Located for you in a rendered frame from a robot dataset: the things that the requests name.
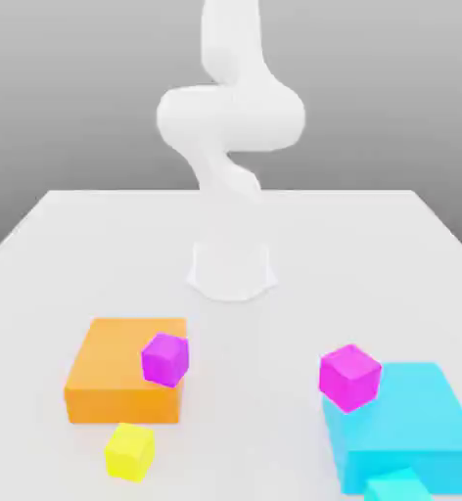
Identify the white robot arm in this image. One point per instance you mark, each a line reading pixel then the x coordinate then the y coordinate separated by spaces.
pixel 231 113

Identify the small purple cube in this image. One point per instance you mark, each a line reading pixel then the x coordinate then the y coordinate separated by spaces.
pixel 164 360

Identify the small magenta cube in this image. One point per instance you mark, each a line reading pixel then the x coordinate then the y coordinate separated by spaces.
pixel 348 377

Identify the small yellow cube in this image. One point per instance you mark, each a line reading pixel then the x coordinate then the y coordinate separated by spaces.
pixel 129 452

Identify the small turquoise cube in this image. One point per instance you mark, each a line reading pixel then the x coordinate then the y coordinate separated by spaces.
pixel 395 487

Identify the large orange box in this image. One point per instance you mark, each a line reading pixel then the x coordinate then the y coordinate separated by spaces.
pixel 105 368

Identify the large cyan box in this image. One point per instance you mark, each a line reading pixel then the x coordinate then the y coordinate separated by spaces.
pixel 411 422

